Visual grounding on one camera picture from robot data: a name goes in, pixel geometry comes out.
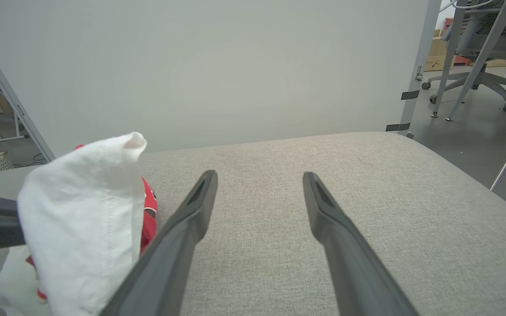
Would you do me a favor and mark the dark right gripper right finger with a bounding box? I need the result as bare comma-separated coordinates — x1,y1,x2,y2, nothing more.
303,172,419,316

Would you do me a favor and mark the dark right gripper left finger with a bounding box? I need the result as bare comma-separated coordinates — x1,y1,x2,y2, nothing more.
99,170,219,316

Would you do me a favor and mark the red white basketball jersey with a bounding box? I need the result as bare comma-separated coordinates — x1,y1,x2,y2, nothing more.
0,132,158,316

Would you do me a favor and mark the white partition panel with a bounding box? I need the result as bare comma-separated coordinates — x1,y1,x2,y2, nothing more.
0,0,429,158

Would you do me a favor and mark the brown cardboard box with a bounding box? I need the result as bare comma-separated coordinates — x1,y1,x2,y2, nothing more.
424,29,455,72

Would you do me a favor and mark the grey office chair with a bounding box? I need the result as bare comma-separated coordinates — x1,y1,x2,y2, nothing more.
422,0,506,115

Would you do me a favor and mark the grey partition support post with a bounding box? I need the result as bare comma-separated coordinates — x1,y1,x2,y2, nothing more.
0,22,56,162
385,0,442,139

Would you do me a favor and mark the grey metal table frame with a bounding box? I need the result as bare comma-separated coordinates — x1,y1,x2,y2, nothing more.
431,0,506,121

